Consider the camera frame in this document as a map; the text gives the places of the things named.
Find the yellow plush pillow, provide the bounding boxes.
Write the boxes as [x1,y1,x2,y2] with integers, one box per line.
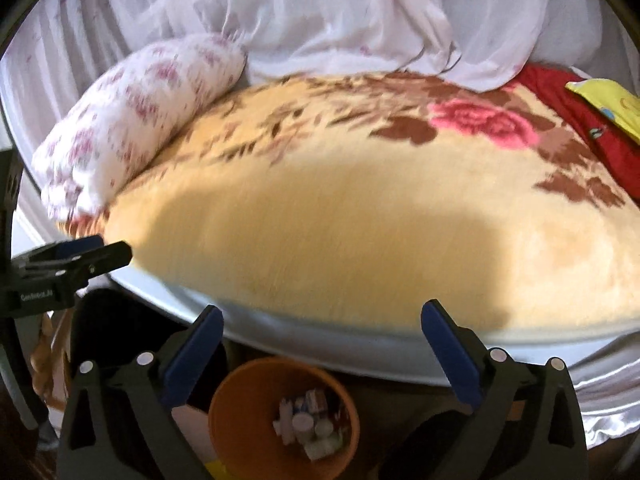
[565,78,640,144]

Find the white tube bottle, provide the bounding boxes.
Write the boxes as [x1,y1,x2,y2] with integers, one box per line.
[272,400,295,445]

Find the yellow floral plush blanket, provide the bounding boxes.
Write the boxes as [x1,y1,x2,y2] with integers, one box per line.
[63,72,639,333]

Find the sheer white pink curtain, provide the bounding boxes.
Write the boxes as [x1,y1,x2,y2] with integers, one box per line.
[1,0,639,156]

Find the red cloth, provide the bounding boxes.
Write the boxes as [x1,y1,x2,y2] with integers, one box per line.
[513,63,640,205]

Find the floral rolled quilt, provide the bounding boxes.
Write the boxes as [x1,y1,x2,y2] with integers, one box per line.
[32,34,246,222]

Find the pale green white-capped bottle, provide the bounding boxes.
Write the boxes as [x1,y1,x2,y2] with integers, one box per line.
[304,419,344,462]

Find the orange trash bin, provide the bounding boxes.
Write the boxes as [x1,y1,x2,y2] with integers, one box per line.
[208,358,360,479]

